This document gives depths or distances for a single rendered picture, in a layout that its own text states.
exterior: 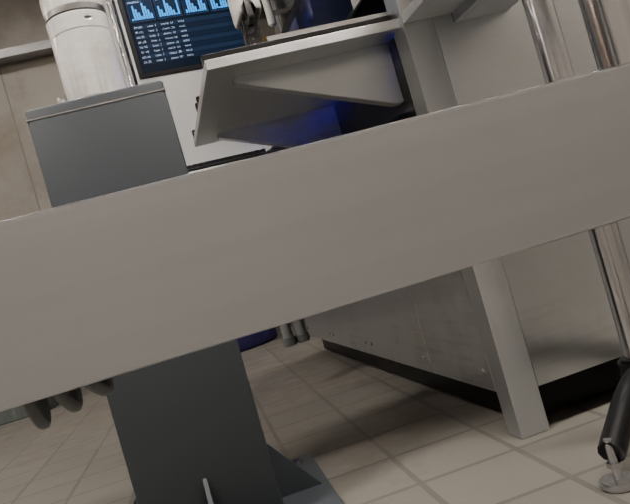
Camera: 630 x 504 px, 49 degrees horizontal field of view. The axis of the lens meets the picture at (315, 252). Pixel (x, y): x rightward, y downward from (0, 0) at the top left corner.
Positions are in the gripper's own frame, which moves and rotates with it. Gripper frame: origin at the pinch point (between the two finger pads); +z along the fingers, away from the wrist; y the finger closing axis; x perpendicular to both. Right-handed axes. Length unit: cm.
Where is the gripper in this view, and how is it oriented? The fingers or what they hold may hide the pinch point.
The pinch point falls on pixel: (253, 45)
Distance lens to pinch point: 150.5
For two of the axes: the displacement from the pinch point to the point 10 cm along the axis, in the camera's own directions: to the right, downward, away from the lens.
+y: -2.0, 0.6, 9.8
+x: -9.4, 2.6, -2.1
